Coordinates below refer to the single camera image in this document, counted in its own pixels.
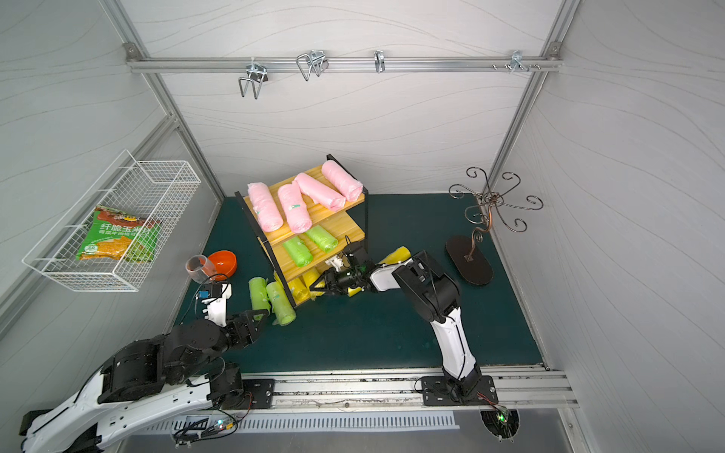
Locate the green roll front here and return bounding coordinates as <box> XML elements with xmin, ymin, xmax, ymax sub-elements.
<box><xmin>305</xmin><ymin>225</ymin><xmax>339</xmax><ymax>253</ymax></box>

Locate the green roll beside shelf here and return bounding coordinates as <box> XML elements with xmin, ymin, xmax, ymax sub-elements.
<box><xmin>266</xmin><ymin>281</ymin><xmax>296</xmax><ymax>327</ymax></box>

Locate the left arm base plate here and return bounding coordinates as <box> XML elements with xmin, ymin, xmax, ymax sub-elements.
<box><xmin>222</xmin><ymin>379</ymin><xmax>276</xmax><ymax>410</ymax></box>

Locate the yellow roll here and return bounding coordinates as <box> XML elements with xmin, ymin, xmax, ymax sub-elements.
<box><xmin>274</xmin><ymin>273</ymin><xmax>312</xmax><ymax>307</ymax></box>
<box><xmin>379</xmin><ymin>247</ymin><xmax>412</xmax><ymax>266</ymax></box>
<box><xmin>302</xmin><ymin>268</ymin><xmax>321</xmax><ymax>290</ymax></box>

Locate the green snack bag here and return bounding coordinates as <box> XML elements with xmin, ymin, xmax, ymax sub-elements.
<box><xmin>77</xmin><ymin>206</ymin><xmax>162</xmax><ymax>262</ymax></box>

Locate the clear plastic goblet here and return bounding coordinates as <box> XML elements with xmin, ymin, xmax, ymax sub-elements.
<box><xmin>185</xmin><ymin>255</ymin><xmax>217</xmax><ymax>284</ymax></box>

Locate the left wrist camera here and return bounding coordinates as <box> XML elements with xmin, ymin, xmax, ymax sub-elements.
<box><xmin>196</xmin><ymin>280</ymin><xmax>232</xmax><ymax>328</ymax></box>

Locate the green roll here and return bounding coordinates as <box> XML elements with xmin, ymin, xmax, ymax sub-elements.
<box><xmin>305</xmin><ymin>225</ymin><xmax>339</xmax><ymax>253</ymax></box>
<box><xmin>282</xmin><ymin>236</ymin><xmax>313</xmax><ymax>268</ymax></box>
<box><xmin>266</xmin><ymin>281</ymin><xmax>296</xmax><ymax>327</ymax></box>
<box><xmin>248</xmin><ymin>277</ymin><xmax>271</xmax><ymax>314</ymax></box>

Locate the white wire basket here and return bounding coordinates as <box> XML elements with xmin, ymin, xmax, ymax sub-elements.
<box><xmin>22</xmin><ymin>150</ymin><xmax>200</xmax><ymax>293</ymax></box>

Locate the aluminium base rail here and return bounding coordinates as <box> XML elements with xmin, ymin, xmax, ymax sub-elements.
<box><xmin>242</xmin><ymin>364</ymin><xmax>580</xmax><ymax>413</ymax></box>

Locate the pink roll front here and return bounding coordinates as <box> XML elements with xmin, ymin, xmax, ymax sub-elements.
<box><xmin>322</xmin><ymin>160</ymin><xmax>364</xmax><ymax>203</ymax></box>

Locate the wooden three-tier shelf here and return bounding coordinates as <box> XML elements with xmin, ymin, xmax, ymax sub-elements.
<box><xmin>235</xmin><ymin>155</ymin><xmax>368</xmax><ymax>308</ymax></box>

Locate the pink roll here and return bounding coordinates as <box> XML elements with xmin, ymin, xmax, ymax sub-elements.
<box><xmin>278</xmin><ymin>181</ymin><xmax>313</xmax><ymax>234</ymax></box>
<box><xmin>322</xmin><ymin>160</ymin><xmax>364</xmax><ymax>203</ymax></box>
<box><xmin>247</xmin><ymin>182</ymin><xmax>284</xmax><ymax>233</ymax></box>
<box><xmin>295</xmin><ymin>173</ymin><xmax>347</xmax><ymax>213</ymax></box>

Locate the aluminium top rail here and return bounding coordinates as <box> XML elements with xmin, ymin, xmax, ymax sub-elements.
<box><xmin>126</xmin><ymin>51</ymin><xmax>563</xmax><ymax>76</ymax></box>

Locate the orange plastic bowl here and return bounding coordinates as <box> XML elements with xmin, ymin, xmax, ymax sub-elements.
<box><xmin>209</xmin><ymin>250</ymin><xmax>238</xmax><ymax>281</ymax></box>

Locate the metal hook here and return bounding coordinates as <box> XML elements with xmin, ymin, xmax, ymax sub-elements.
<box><xmin>296</xmin><ymin>50</ymin><xmax>330</xmax><ymax>81</ymax></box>
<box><xmin>373</xmin><ymin>50</ymin><xmax>385</xmax><ymax>74</ymax></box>
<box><xmin>238</xmin><ymin>60</ymin><xmax>269</xmax><ymax>100</ymax></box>
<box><xmin>491</xmin><ymin>50</ymin><xmax>541</xmax><ymax>73</ymax></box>

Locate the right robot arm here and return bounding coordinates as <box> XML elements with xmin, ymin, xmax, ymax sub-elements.
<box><xmin>308</xmin><ymin>242</ymin><xmax>483</xmax><ymax>404</ymax></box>

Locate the copper wire jewelry stand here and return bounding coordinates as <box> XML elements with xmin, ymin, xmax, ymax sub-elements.
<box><xmin>445</xmin><ymin>166</ymin><xmax>544</xmax><ymax>286</ymax></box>

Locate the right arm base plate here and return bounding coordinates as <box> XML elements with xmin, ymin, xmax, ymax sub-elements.
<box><xmin>418</xmin><ymin>376</ymin><xmax>500</xmax><ymax>407</ymax></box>

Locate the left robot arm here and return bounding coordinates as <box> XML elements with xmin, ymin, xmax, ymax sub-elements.
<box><xmin>20</xmin><ymin>310</ymin><xmax>274</xmax><ymax>452</ymax></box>

